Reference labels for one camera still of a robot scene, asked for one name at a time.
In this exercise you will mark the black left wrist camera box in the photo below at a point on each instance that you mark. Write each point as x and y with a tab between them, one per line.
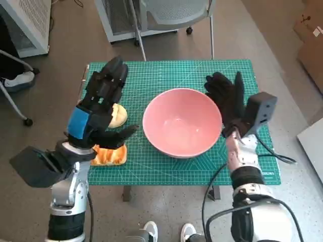
27	164

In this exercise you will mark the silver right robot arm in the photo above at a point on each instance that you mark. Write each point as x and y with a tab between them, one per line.
242	156

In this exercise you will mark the metal chair base with casters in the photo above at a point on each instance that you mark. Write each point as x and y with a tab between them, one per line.
10	100

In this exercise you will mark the round bread bun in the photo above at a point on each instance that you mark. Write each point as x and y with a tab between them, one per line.
119	116

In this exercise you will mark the pink bowl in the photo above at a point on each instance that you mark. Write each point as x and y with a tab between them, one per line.
181	121

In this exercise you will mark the person's foot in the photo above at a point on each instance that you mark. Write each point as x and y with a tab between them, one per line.
19	79

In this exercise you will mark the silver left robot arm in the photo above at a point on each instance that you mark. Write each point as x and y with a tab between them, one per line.
68	186

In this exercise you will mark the dark table leg bracket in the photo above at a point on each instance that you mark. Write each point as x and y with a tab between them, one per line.
215	192
126	194

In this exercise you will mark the rectangular toast bread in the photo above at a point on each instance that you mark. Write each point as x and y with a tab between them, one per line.
111	156

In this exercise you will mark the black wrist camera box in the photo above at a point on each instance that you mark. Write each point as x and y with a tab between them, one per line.
261	108
27	164

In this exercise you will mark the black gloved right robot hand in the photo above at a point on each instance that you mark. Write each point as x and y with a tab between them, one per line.
229	100

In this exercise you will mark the green cutting mat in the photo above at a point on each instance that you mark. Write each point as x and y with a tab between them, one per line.
156	75

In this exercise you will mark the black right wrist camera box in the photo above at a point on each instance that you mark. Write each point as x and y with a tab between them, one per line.
261	108

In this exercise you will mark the person's leg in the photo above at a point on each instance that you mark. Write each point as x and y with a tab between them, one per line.
6	48

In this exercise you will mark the dark leg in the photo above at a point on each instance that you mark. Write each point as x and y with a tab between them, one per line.
199	238

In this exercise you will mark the brown cardboard box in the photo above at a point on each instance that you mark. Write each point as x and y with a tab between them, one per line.
310	58

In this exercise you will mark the grey mesh chair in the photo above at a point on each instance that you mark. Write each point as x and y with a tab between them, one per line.
174	12

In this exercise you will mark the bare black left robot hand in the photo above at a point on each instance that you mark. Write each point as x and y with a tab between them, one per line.
101	136

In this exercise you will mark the grey leg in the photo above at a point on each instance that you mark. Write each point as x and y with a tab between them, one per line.
136	237

